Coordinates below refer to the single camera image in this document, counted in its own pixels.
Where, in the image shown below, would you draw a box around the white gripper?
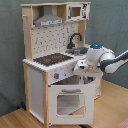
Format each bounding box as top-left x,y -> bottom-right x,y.
73,60 -> 103,78

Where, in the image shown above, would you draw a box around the white oven door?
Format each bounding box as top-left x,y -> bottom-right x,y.
49,84 -> 95,125

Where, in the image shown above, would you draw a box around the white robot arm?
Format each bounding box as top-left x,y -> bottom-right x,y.
74,44 -> 128,78

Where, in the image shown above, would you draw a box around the wooden toy kitchen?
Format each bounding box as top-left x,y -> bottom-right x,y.
20,1 -> 107,127

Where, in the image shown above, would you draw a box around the grey toy sink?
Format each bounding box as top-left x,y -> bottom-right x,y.
65,47 -> 88,55

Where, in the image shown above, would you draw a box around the black toy faucet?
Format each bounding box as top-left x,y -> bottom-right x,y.
67,33 -> 82,49

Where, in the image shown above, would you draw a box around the left red oven knob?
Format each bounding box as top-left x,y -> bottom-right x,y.
54,73 -> 59,79

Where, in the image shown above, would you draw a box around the black stovetop red burners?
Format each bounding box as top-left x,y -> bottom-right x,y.
34,53 -> 71,66

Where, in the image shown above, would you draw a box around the toy microwave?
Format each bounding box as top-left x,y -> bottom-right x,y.
67,4 -> 90,21

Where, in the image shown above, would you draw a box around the grey range hood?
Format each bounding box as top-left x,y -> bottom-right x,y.
35,5 -> 64,27

